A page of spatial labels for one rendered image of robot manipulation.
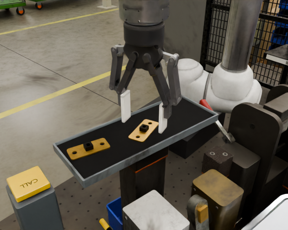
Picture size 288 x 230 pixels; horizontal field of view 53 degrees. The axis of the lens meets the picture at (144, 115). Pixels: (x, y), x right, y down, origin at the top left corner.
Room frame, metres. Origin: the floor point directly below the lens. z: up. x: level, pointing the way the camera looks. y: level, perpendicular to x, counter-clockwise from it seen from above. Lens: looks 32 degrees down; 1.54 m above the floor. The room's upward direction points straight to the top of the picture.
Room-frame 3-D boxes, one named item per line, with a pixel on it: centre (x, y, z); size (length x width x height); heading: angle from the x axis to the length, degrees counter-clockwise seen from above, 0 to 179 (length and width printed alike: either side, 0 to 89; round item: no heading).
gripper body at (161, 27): (0.53, 0.00, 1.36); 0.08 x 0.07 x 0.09; 63
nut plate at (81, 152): (0.47, 0.11, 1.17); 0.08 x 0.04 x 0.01; 119
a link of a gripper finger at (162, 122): (0.51, -0.04, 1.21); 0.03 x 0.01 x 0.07; 153
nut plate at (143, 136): (0.53, 0.00, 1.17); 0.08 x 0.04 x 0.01; 153
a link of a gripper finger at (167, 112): (0.50, -0.06, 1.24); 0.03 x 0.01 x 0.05; 63
